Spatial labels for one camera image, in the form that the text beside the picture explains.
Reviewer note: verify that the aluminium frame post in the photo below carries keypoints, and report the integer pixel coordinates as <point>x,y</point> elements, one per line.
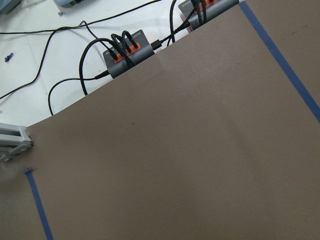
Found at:
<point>14,140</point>

